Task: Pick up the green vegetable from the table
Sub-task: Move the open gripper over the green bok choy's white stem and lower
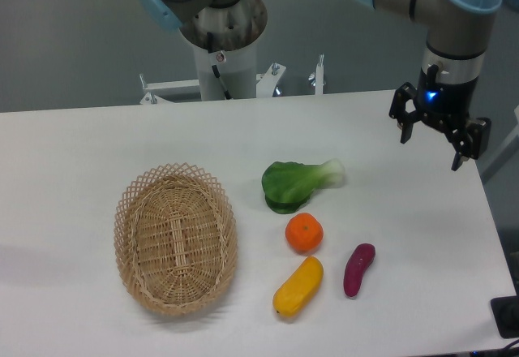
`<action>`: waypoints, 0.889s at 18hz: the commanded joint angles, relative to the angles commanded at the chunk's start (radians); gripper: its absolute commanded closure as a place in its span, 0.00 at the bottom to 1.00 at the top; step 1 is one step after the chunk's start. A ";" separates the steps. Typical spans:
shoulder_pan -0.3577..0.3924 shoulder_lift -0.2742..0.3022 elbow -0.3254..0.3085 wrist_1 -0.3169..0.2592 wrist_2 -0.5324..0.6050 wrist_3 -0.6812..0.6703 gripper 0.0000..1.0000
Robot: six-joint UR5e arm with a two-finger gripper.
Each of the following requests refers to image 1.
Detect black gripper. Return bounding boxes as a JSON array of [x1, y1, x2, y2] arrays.
[[388, 71, 491, 171]]

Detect green bok choy vegetable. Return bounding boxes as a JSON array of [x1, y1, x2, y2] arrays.
[[261, 158, 345, 214]]

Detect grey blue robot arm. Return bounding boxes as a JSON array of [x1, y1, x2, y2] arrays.
[[139, 0, 502, 169]]

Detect white table leg right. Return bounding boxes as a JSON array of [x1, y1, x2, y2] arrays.
[[480, 105, 519, 184]]

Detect purple sweet potato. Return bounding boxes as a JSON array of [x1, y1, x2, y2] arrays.
[[343, 243, 376, 298]]

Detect orange tangerine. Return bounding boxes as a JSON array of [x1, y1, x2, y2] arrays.
[[285, 213, 324, 252]]

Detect black power socket box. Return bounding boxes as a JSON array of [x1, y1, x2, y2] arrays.
[[491, 295, 518, 339]]

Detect yellow mango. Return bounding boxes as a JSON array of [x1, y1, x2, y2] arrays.
[[272, 256, 324, 317]]

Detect woven wicker basket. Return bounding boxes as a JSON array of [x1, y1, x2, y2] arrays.
[[114, 163, 238, 316]]

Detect white metal mounting frame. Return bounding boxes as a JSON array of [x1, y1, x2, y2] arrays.
[[139, 54, 326, 105]]

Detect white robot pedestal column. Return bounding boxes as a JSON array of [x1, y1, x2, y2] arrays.
[[177, 0, 268, 101]]

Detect black cable on pedestal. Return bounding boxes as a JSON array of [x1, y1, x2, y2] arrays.
[[206, 31, 234, 101]]

